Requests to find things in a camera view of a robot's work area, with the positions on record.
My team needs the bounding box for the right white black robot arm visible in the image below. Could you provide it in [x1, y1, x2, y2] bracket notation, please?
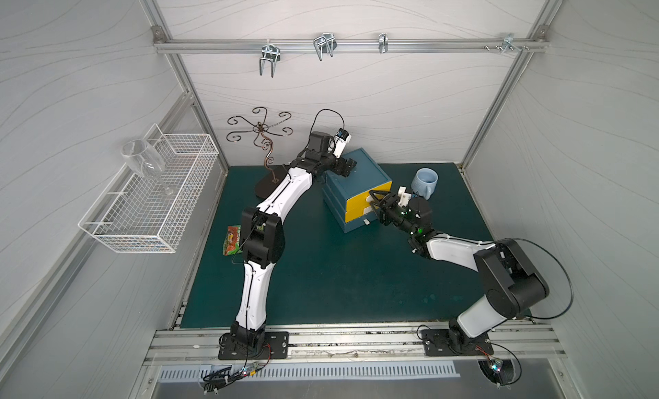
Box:
[368, 187, 549, 354]

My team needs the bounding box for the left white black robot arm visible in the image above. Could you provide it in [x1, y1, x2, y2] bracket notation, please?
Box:
[230, 129, 356, 355]

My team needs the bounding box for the teal drawer cabinet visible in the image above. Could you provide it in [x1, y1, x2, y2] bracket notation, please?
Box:
[322, 149, 392, 234]

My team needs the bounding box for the light blue mug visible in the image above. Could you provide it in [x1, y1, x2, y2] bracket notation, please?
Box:
[411, 167, 439, 200]

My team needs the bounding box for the brown metal jewelry stand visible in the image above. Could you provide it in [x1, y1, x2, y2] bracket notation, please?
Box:
[226, 106, 293, 199]

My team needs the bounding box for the small metal clip hook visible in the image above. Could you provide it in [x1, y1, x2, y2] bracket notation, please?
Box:
[379, 33, 389, 54]

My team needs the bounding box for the metal double hook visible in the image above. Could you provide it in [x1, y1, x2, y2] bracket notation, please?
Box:
[259, 43, 281, 78]

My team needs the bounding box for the green snack packet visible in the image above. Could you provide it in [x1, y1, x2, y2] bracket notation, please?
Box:
[222, 225, 242, 256]

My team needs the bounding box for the round black floor port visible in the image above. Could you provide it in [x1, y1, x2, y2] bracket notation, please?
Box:
[478, 359, 519, 386]

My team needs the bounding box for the clear wine glass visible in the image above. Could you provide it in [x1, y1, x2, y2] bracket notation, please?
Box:
[120, 138, 174, 197]

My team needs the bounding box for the white vent grille strip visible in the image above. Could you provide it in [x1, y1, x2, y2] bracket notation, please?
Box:
[158, 361, 461, 385]

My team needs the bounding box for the metal wire hook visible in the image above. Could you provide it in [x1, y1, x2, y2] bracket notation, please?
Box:
[312, 33, 337, 61]

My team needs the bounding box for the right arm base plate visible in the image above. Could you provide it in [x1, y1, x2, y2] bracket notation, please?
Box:
[418, 329, 494, 357]

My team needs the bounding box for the right black cable loop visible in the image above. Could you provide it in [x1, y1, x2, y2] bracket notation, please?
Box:
[506, 238, 574, 321]

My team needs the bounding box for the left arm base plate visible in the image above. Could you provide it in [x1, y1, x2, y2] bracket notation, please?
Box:
[217, 331, 289, 361]

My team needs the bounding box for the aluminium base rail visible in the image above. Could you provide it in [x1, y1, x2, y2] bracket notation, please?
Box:
[143, 321, 567, 366]

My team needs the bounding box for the white wire basket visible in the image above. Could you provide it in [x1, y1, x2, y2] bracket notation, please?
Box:
[78, 124, 218, 254]

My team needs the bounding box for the metal bracket hook right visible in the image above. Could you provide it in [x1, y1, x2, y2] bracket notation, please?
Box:
[483, 34, 530, 54]

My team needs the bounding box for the aluminium top rail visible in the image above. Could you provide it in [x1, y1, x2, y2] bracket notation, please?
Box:
[154, 37, 550, 54]

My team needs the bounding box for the left black cable bundle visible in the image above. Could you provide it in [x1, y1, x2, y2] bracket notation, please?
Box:
[201, 341, 273, 395]

